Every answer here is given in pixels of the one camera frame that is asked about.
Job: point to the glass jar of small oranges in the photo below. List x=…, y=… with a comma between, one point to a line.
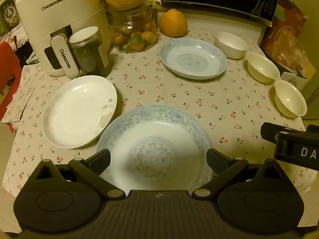
x=134, y=37

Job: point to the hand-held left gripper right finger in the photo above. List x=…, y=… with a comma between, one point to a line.
x=216, y=159

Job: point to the clear plastic bag of oranges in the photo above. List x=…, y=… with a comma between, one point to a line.
x=291, y=54

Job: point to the white air fryer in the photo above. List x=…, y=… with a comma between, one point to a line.
x=49, y=12

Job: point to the cherry print tablecloth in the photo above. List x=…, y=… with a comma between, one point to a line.
x=174, y=99

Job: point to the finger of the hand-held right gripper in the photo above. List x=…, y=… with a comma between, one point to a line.
x=269, y=130

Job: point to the glass jar with dark contents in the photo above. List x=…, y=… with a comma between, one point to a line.
x=87, y=54

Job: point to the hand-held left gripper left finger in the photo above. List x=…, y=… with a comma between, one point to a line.
x=99, y=159

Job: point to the framed picture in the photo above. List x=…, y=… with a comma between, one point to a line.
x=7, y=7

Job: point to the red plastic stool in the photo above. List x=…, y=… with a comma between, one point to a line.
x=10, y=67

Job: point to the white plate with faint flowers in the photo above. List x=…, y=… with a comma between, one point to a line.
x=77, y=109

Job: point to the blue patterned plate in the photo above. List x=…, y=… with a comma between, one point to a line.
x=192, y=59
x=154, y=139

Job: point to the small white box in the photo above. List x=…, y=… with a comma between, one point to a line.
x=296, y=81

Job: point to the cream bowl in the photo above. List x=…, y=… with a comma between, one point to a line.
x=290, y=99
x=261, y=67

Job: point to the white bowl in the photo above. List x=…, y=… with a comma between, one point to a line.
x=230, y=44

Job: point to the red gift box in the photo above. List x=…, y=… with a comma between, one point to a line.
x=289, y=22

